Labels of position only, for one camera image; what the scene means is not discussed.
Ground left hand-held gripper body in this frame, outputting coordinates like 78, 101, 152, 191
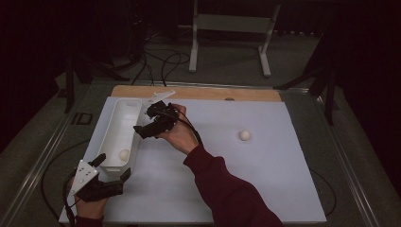
69, 159, 124, 203

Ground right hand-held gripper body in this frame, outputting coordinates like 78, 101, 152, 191
146, 90, 180, 138

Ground white plastic bin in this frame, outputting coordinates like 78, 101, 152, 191
96, 97, 146, 178

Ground person's right hand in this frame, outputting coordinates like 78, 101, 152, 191
156, 103, 201, 156

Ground person's left hand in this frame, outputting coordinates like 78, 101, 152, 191
72, 176, 110, 219

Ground black tripod stand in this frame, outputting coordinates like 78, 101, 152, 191
272, 29, 340, 127
61, 51, 131, 114

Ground white metal stand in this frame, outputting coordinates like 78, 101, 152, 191
187, 0, 282, 79

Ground white table cover board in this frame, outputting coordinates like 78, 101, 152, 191
59, 96, 328, 225

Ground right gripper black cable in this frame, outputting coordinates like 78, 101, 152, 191
169, 108, 338, 218

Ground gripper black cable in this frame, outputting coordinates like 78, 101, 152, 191
169, 108, 338, 218
40, 138, 91, 227

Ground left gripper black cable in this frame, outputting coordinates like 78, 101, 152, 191
40, 138, 91, 227

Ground black floor cables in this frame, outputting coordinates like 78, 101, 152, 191
125, 29, 192, 88

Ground metal floor rail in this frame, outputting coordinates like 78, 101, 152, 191
0, 89, 93, 227
310, 93, 384, 227

